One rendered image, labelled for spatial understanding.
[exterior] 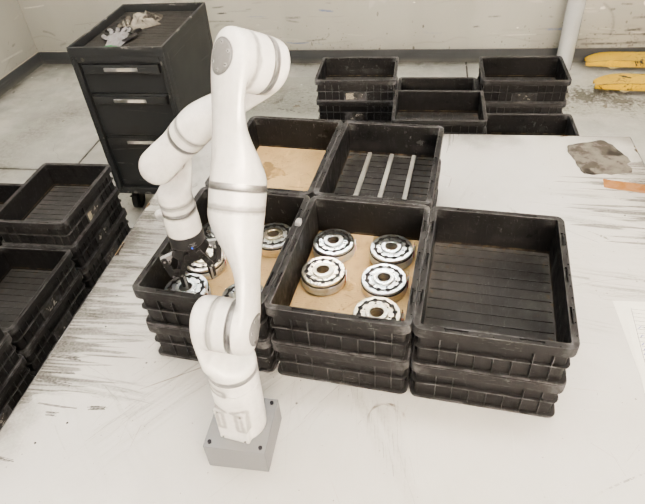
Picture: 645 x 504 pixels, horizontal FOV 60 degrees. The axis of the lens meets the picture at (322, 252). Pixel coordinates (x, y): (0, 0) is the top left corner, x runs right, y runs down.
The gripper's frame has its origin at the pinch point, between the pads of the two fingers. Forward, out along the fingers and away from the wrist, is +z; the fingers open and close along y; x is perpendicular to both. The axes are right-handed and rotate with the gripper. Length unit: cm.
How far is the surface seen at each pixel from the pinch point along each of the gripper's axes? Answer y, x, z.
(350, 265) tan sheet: 34.4, -9.4, 4.9
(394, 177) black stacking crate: 64, 18, 5
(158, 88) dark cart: 23, 152, 19
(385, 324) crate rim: 27.2, -37.4, -5.2
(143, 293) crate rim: -12.4, -4.3, -4.7
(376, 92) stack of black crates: 121, 126, 37
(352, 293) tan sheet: 30.2, -18.0, 4.9
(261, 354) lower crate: 6.5, -18.8, 11.5
